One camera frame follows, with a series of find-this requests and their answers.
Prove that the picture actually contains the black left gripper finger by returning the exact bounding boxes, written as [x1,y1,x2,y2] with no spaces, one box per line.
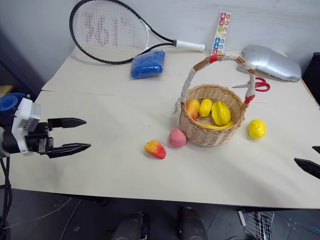
[46,143,92,159]
[47,117,88,130]

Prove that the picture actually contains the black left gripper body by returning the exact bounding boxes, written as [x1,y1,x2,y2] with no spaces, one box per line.
[24,121,55,157]

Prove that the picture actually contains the yellow starfruit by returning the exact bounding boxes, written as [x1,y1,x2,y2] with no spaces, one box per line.
[211,100,232,127]

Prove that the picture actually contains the wicker basket with handle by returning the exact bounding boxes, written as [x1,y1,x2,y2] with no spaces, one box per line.
[171,53,257,148]

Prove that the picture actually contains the red yellow mango in basket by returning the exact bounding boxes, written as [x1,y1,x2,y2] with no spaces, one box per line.
[185,99,201,121]

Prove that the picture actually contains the blue tape roll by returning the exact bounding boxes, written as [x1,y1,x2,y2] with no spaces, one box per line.
[0,92,28,121]

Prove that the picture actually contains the large yellow lemon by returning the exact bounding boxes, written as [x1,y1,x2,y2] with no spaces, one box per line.
[247,119,267,139]

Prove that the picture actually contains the black object at table edge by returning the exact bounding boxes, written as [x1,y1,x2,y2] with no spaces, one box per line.
[309,51,320,107]

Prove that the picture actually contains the silver plastic cover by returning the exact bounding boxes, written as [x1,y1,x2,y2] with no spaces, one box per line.
[236,44,303,83]

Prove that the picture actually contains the blue plastic bag bundle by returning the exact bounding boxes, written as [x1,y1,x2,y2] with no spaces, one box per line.
[128,50,167,81]

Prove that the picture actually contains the dark rounded robot foot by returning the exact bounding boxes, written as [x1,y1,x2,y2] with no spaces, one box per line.
[111,211,148,240]
[176,206,209,240]

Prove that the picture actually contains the black and white tennis racket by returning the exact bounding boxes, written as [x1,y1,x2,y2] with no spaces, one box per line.
[69,0,206,65]

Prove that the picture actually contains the yellow banana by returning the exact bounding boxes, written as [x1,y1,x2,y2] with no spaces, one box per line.
[194,120,236,130]

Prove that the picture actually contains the pink peach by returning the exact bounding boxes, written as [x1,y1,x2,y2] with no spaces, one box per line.
[168,128,187,148]

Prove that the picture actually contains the small yellow lemon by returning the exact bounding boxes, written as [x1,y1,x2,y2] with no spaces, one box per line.
[198,98,213,118]

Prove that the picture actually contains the colourful sticker strip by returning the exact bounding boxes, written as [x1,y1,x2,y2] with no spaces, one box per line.
[211,11,233,57]

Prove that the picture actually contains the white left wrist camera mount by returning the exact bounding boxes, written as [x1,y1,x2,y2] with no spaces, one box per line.
[11,97,43,157]

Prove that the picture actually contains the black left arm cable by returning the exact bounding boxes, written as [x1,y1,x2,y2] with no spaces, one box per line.
[0,154,13,240]

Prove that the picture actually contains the metal wire dish rack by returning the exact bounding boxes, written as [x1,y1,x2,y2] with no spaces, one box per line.
[237,210,276,240]

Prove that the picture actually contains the red handled scissors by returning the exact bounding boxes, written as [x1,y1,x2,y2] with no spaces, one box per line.
[231,76,271,93]

